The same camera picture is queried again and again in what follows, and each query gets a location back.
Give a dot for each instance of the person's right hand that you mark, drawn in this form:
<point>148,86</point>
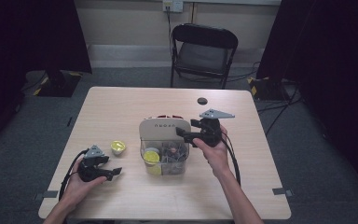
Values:
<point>217,157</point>

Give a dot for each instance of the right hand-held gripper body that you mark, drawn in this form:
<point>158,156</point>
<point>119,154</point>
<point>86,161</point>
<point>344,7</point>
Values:
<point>210,132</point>

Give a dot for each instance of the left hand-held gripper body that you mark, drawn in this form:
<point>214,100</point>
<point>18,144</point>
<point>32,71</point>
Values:
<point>90,171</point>

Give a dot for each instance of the white wall socket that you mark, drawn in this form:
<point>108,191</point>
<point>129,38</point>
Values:
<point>172,5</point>

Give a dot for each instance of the yellow capsule cup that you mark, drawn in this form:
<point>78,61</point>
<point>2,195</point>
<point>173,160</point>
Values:
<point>151,157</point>
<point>154,170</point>
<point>118,146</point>

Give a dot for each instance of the beige sliding box lid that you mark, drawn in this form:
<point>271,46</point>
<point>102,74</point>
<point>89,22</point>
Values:
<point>161,130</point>

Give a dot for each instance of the clear plastic storage box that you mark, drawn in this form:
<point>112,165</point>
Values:
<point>166,168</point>

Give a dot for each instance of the pile of dark capsules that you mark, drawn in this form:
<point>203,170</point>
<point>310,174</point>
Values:
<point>174,155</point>

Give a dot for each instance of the black folding chair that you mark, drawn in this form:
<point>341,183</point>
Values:
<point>203,53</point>

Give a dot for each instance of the black stand base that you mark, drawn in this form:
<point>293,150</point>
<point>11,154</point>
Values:
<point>59,84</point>
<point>265,88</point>

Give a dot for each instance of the grey tape strip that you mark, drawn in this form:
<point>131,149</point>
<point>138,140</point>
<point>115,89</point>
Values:
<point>48,194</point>
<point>282,191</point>

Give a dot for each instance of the dark curtain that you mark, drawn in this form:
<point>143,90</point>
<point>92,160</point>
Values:
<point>28,46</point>
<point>332,62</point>

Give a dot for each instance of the person's left hand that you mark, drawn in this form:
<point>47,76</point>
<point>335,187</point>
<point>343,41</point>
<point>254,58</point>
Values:
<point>74,188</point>

